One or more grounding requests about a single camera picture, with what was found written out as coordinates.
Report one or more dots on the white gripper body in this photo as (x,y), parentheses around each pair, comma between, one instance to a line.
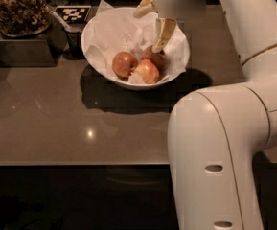
(180,4)

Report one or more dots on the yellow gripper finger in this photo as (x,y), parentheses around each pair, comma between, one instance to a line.
(164,28)
(145,7)

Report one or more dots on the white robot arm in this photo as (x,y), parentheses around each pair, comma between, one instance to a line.
(213,133)

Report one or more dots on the back red apple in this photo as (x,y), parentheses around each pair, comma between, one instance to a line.
(158,59)

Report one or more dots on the red apple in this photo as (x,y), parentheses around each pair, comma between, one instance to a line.
(147,72)
(158,59)
(123,64)

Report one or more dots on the white bowl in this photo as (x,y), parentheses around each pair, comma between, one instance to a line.
(138,83)

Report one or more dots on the front red apple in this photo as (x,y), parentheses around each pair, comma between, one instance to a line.
(147,72)

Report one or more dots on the left red apple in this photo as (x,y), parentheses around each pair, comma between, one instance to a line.
(123,64)

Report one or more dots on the white paper liner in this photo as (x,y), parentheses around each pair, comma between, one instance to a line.
(119,35)

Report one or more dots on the black white marker tag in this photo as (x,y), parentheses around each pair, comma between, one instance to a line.
(73,14)

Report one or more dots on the dark metal box stand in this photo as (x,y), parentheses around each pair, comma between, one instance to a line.
(42,50)

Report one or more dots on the dark scoop with handle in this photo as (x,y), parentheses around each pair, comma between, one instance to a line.
(72,33)

